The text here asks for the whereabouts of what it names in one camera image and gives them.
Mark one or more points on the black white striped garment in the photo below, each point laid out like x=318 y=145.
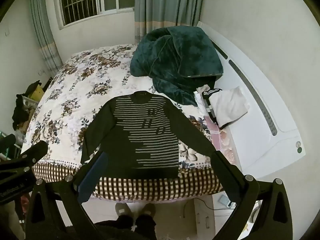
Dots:
x=207 y=97

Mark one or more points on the person's black pants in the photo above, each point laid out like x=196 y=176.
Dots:
x=125 y=227

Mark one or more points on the person's left grey shoe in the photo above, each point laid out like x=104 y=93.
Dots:
x=124 y=208

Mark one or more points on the person's right grey shoe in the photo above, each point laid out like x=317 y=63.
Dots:
x=148 y=208

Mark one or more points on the white bed headboard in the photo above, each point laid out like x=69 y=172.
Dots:
x=255 y=140

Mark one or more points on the white folded garment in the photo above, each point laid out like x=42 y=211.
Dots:
x=230 y=105

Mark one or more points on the yellow cardboard box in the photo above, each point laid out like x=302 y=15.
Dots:
x=37 y=92

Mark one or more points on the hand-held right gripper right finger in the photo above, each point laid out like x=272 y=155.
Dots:
x=225 y=175

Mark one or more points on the white power strip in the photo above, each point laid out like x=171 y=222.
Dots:
x=223 y=201

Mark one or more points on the dark striped sweater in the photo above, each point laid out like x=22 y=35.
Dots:
x=150 y=142

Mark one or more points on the teal plush blanket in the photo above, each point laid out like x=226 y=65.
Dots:
x=175 y=55

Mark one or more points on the floral bed quilt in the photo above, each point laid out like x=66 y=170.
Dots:
x=75 y=92

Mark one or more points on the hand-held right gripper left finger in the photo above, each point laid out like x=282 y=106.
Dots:
x=92 y=180

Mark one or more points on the person's grey shoe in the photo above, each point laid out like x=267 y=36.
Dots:
x=148 y=208
x=124 y=208

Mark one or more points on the brown checkered bed sheet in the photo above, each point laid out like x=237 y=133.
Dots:
x=140 y=186

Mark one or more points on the pink floral pillow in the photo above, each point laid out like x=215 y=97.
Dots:
x=222 y=140

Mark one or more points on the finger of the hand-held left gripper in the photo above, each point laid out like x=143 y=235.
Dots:
x=35 y=152
x=7 y=141

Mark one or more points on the barred window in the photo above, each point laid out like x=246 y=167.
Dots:
x=82 y=0

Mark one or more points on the grey-green curtain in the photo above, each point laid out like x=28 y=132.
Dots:
x=162 y=2
x=42 y=35

